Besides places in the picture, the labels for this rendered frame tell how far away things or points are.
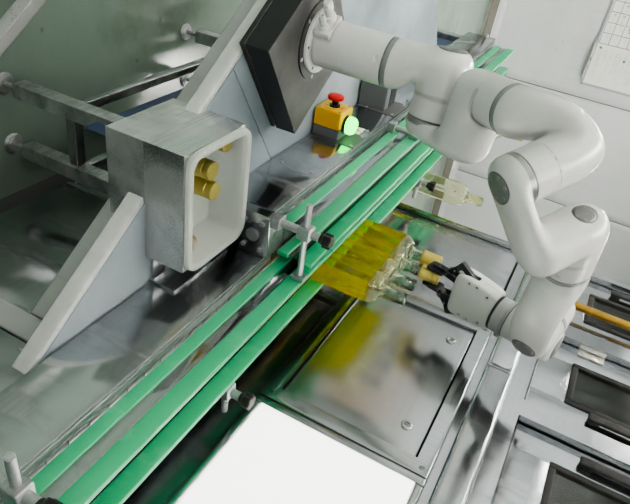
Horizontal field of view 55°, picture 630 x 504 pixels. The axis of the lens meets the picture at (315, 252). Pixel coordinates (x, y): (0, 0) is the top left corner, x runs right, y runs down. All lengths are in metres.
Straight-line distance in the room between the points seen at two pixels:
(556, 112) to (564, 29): 6.02
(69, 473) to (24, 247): 0.83
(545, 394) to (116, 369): 0.90
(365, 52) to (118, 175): 0.50
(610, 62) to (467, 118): 5.96
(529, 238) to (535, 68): 6.19
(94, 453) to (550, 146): 0.77
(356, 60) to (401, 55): 0.09
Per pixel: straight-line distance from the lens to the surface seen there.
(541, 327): 1.12
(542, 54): 7.06
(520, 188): 0.92
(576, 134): 0.98
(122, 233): 1.03
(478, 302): 1.30
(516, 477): 1.26
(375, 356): 1.31
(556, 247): 0.95
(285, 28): 1.15
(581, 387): 1.51
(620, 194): 7.41
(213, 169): 1.06
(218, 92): 1.13
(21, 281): 1.52
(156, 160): 0.99
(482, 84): 1.05
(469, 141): 1.07
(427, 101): 1.15
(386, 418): 1.20
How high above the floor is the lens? 1.34
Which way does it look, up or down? 19 degrees down
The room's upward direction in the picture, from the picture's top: 113 degrees clockwise
